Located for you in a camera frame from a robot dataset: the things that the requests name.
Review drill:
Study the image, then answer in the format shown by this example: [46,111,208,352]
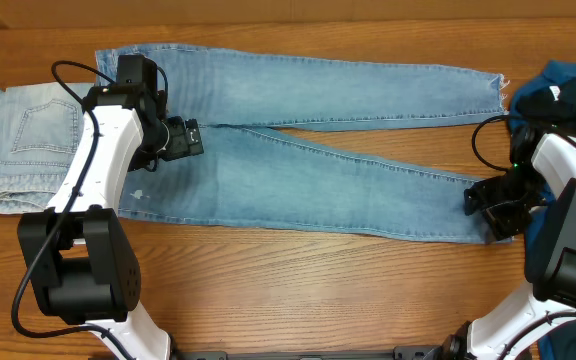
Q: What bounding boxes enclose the folded light blue jeans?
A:
[0,82,83,214]

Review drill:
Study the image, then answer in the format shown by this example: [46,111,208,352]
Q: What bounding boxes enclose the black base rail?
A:
[171,345,443,360]

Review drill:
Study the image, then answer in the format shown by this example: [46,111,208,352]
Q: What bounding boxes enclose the long blue denim jeans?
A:
[96,43,505,244]

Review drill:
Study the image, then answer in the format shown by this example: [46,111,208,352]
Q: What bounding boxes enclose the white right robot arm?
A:
[437,130,576,359]

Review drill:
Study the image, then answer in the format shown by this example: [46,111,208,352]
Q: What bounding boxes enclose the brown cardboard wall panel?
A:
[0,0,576,29]

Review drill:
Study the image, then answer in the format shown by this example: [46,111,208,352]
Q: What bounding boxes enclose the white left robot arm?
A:
[11,85,202,359]

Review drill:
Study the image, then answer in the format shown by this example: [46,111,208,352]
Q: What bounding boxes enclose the dark blue clothes pile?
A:
[511,60,576,360]

